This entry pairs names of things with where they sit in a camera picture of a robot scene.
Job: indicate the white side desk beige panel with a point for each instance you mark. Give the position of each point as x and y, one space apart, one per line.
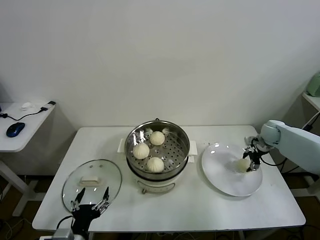
25 125

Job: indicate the pale green appliance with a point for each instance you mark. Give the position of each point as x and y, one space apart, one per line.
315 85

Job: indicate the white steamed baozi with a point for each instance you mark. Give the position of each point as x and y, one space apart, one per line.
141 151
155 164
242 165
157 138

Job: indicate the stainless steel steamer basket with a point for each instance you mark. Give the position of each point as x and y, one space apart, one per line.
175 150

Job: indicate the white round plate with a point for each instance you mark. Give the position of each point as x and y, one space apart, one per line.
225 180

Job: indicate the white electric cooker base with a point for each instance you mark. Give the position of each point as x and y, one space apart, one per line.
155 186

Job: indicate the white crumpled tissue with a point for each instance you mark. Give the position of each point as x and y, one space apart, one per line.
27 106

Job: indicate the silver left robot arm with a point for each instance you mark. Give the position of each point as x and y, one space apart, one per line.
65 235

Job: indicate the blue computer mouse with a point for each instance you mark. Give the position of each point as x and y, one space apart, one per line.
15 129

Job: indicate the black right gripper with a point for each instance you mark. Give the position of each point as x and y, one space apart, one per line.
257 155

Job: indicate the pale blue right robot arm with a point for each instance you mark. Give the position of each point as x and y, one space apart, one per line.
297 145

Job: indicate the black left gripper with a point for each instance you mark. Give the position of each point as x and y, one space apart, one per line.
85 215

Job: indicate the white side shelf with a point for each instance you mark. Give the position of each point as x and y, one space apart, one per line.
312 101

